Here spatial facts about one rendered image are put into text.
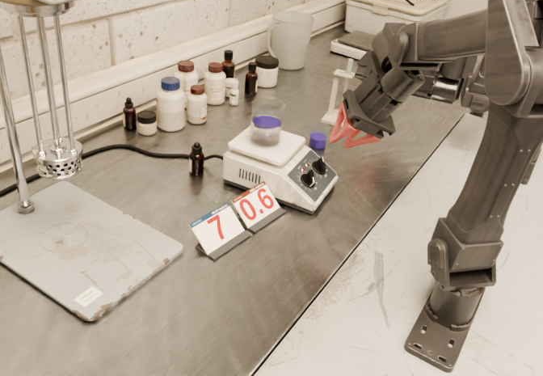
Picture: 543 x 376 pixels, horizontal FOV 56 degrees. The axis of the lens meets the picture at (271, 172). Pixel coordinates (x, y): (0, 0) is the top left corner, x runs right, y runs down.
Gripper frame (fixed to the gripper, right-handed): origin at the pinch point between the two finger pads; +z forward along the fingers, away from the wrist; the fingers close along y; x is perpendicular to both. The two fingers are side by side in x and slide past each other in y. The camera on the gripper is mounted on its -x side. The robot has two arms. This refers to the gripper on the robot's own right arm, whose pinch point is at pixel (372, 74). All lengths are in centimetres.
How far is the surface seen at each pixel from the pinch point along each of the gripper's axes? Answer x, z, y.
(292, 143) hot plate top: 4.7, 7.8, 33.8
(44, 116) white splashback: 4, 55, 49
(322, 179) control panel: 9.9, 0.4, 35.6
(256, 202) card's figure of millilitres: 11.0, 9.5, 47.2
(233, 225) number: 12, 11, 54
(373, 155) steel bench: 13.8, -5.8, 13.8
